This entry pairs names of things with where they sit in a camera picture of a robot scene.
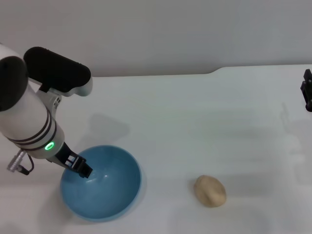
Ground blue ceramic bowl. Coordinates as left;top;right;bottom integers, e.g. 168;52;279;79
60;145;142;222

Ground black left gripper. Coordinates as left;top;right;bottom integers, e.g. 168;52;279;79
54;142;94;179

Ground beige egg yolk pastry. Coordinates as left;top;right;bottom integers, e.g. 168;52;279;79
194;175;227;208

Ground left arm cable with plug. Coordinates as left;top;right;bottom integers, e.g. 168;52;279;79
6;150;35;176

